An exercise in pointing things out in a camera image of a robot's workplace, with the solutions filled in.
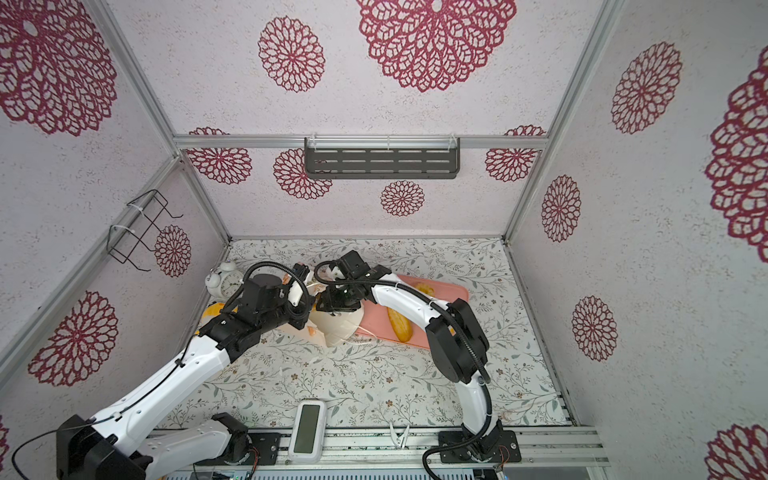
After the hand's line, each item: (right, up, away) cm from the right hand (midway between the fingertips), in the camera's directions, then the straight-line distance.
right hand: (323, 301), depth 85 cm
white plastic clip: (+21, -33, -12) cm, 41 cm away
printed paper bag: (+2, -10, +10) cm, 14 cm away
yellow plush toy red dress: (-35, -4, +5) cm, 36 cm away
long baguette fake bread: (+23, -8, +6) cm, 25 cm away
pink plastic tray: (+15, -7, +10) cm, 19 cm away
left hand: (-1, 0, -7) cm, 7 cm away
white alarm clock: (-34, +5, +12) cm, 36 cm away
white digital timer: (-1, -31, -12) cm, 33 cm away
